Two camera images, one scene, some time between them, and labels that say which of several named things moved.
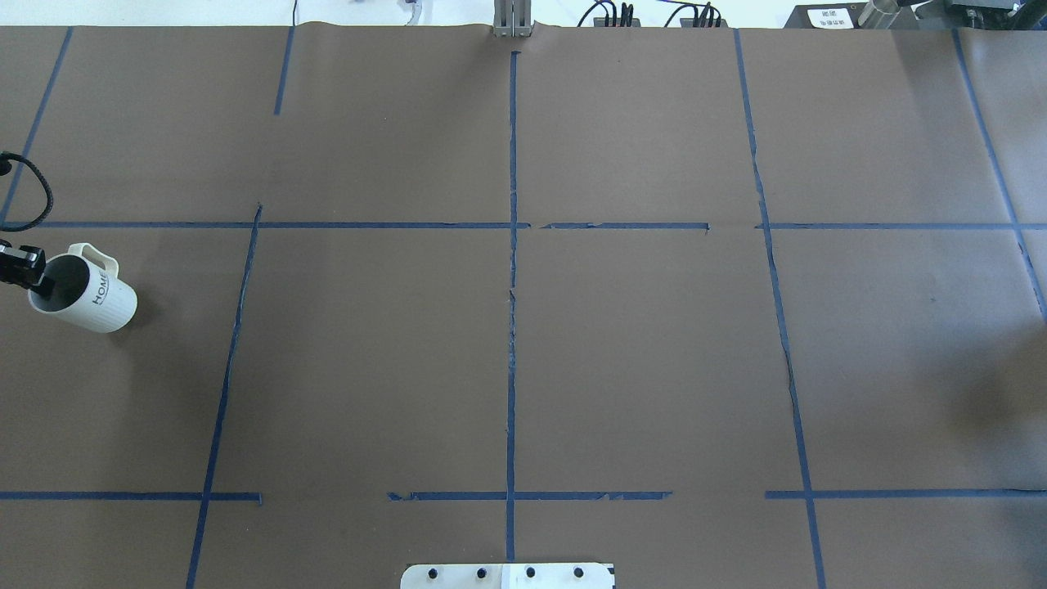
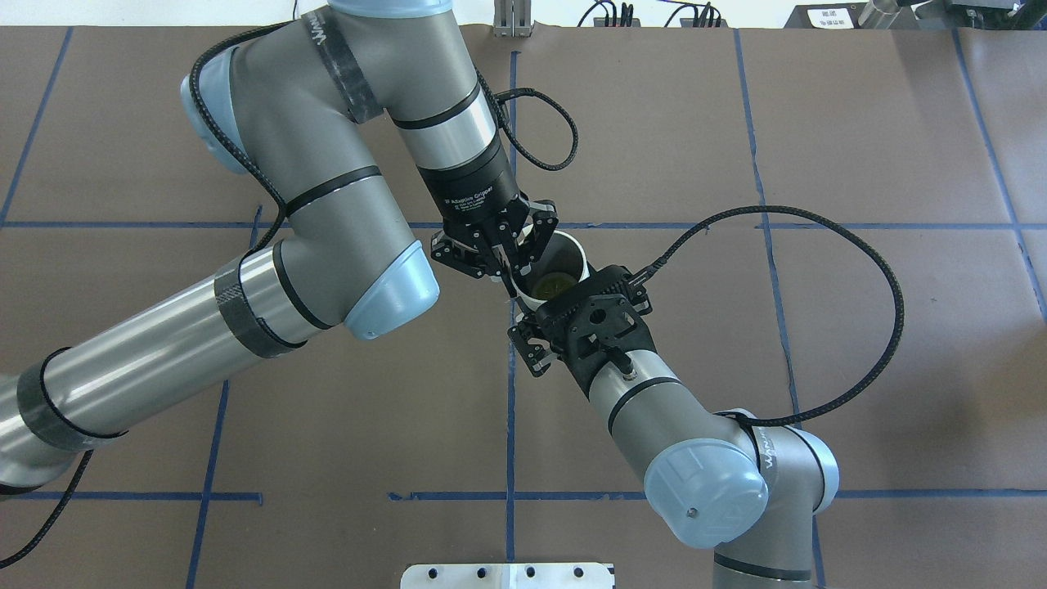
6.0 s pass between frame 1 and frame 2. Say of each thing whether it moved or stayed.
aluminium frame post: stayed
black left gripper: moved
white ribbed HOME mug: moved
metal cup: stayed
